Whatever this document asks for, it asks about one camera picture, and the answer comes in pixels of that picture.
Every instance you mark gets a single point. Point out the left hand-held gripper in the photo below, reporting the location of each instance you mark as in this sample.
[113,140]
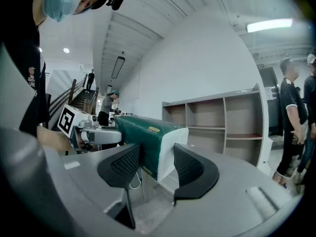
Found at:
[67,118]

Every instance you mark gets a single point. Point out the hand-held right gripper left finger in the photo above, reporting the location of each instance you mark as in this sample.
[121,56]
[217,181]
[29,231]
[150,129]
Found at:
[118,168]

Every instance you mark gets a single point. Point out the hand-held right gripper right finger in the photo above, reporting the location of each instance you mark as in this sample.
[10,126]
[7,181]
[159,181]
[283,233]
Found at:
[197,176]

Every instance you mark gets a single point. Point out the dark green cardboard box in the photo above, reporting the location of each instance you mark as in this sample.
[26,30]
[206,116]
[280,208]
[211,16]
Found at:
[143,137]

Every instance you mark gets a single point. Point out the person's left forearm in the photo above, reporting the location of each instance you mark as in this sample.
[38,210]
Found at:
[51,137]

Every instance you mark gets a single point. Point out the grey wooden shelf desk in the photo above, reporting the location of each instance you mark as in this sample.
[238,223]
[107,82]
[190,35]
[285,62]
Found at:
[243,115]

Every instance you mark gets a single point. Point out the person's left hand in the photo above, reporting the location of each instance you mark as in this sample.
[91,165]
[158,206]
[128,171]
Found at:
[79,143]

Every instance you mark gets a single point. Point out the staircase with dark handrail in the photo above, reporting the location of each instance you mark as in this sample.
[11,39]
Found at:
[81,99]

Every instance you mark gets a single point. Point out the black pendant light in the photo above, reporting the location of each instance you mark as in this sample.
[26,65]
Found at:
[118,67]

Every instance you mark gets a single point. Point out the round ceiling light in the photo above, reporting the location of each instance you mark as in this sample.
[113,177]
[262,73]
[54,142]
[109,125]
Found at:
[66,50]

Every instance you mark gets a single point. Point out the dark door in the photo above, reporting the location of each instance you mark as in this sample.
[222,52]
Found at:
[270,100]

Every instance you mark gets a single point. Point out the black printed t-shirt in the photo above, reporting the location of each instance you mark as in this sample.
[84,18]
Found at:
[22,46]

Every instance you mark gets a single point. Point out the blue face mask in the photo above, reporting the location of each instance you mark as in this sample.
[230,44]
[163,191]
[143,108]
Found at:
[61,1]

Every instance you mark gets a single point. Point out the long ceiling tube light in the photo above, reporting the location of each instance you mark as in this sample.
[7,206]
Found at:
[269,25]

